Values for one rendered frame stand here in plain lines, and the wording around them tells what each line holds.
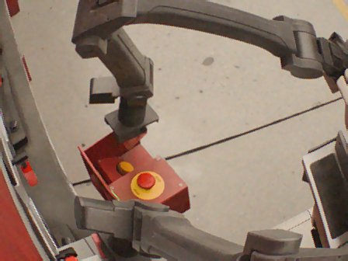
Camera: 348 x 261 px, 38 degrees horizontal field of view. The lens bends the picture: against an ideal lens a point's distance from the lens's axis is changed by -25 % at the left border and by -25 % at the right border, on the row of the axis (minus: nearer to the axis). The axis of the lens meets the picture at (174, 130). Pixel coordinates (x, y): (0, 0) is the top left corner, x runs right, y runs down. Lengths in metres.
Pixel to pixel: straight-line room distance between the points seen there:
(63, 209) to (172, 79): 1.35
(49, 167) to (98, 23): 0.60
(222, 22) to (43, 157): 0.65
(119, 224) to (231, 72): 1.74
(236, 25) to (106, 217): 0.34
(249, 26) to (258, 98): 1.58
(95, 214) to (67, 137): 1.61
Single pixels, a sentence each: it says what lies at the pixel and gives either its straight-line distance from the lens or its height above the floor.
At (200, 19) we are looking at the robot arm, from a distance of 0.84.
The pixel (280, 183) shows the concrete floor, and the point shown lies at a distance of 2.26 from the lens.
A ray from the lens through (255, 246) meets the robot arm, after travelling 0.50.
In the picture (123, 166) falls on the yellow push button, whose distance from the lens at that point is 1.47.
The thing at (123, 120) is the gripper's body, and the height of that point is 0.91.
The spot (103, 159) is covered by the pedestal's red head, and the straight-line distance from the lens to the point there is 1.48.
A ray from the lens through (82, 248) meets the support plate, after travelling 1.09.
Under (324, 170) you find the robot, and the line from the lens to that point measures 1.10.
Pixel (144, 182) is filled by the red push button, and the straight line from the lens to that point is 1.35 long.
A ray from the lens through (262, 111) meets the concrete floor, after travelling 2.43.
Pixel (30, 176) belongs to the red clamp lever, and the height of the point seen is 1.19.
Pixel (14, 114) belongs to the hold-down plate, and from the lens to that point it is 1.43.
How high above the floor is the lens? 1.98
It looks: 56 degrees down
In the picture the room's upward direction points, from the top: 9 degrees counter-clockwise
